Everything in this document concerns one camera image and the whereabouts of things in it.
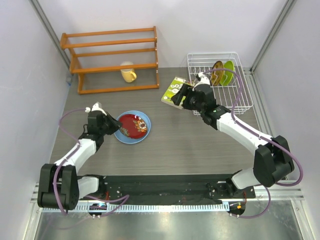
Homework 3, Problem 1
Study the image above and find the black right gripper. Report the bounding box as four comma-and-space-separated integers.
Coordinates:
171, 83, 205, 114

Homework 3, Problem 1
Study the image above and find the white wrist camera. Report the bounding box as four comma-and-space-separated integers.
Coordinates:
194, 72, 211, 87
84, 101, 107, 116

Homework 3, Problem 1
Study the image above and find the yellow patterned plate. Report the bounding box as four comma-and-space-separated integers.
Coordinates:
211, 60, 224, 86

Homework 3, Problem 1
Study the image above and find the red floral plate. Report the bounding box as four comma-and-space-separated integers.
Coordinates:
118, 114, 149, 139

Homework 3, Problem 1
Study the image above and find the white wire dish rack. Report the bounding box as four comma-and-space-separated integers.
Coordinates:
186, 52, 253, 115

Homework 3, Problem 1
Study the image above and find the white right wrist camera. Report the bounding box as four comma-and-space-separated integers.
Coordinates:
194, 72, 211, 87

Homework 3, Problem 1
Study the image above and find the light blue plate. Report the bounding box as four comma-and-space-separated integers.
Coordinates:
114, 110, 152, 145

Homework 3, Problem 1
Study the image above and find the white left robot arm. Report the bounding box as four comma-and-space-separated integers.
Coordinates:
37, 107, 122, 215

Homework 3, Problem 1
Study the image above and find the slotted cable duct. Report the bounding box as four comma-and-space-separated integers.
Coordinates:
42, 202, 231, 213

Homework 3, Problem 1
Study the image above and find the lime green plate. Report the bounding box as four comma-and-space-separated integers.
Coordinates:
220, 60, 235, 86

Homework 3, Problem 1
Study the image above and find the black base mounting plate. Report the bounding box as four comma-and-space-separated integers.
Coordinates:
91, 174, 256, 206

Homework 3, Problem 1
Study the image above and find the yellow mug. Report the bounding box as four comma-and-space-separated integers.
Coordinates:
120, 68, 137, 83

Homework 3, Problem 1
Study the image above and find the orange wooden shelf rack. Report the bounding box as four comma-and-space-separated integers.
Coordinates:
59, 25, 160, 95

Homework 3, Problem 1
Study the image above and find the green book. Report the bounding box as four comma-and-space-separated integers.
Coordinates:
161, 76, 191, 109

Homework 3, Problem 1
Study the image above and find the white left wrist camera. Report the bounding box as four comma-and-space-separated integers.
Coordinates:
84, 101, 107, 116

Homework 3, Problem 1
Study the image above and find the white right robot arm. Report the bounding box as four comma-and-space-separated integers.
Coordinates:
171, 84, 295, 198

